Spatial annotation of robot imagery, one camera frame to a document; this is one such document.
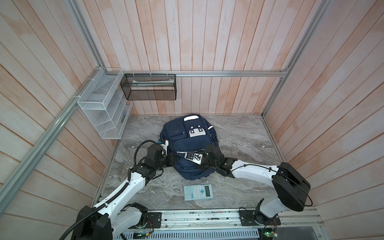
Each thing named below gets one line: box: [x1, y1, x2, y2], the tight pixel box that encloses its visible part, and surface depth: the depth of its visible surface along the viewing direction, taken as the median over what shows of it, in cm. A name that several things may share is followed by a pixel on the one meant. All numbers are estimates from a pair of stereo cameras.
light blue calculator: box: [183, 184, 214, 201], surface depth 82 cm
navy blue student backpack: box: [159, 113, 219, 180], surface depth 97 cm
